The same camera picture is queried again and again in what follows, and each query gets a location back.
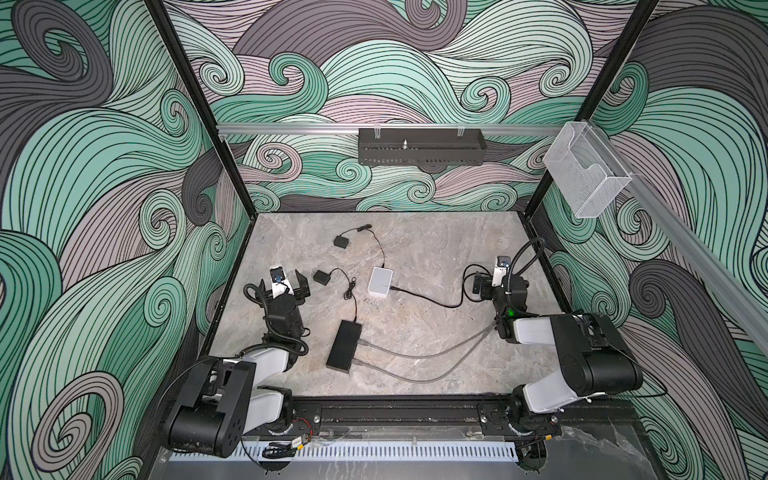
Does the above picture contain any black power adapter with cable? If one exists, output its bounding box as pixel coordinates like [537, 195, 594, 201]
[313, 267, 359, 323]

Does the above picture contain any black cable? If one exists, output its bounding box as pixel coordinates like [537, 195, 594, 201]
[389, 263, 490, 310]

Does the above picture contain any black network switch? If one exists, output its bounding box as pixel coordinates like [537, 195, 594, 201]
[326, 320, 362, 373]

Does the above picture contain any white network switch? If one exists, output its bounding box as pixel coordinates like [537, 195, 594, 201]
[367, 267, 393, 298]

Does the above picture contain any grey ethernet cable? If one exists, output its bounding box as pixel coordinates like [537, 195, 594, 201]
[350, 320, 499, 385]

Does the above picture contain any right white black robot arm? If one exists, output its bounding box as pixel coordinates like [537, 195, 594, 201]
[472, 237, 644, 422]

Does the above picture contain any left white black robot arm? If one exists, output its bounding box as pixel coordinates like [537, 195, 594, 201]
[158, 266, 311, 458]

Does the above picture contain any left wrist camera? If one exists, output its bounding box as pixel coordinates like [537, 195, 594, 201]
[269, 266, 291, 298]

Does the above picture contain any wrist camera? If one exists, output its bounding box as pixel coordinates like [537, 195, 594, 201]
[491, 255, 511, 287]
[269, 266, 291, 298]

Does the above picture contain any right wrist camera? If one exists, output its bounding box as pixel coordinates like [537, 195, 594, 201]
[491, 255, 511, 287]

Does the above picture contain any clear plastic wall holder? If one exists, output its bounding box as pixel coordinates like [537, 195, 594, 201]
[544, 121, 631, 219]

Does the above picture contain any aluminium wall rail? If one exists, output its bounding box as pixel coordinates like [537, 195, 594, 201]
[216, 122, 563, 136]

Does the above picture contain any black wall tray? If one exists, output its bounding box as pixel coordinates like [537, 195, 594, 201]
[357, 129, 488, 173]

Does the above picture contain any white slotted cable duct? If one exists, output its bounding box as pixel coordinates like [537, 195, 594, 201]
[170, 440, 518, 463]

